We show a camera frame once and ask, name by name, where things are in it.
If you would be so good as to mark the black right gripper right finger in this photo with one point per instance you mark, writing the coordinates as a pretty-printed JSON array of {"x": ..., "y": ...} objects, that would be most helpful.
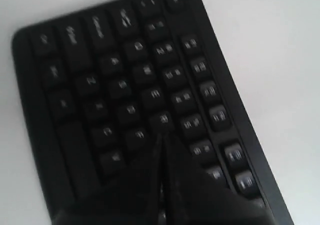
[{"x": 193, "y": 197}]

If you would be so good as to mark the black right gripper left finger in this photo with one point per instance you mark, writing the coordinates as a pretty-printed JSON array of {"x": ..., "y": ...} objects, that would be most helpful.
[{"x": 133, "y": 198}]

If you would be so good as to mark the black Acer keyboard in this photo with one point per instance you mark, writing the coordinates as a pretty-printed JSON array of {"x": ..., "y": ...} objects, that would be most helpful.
[{"x": 96, "y": 83}]

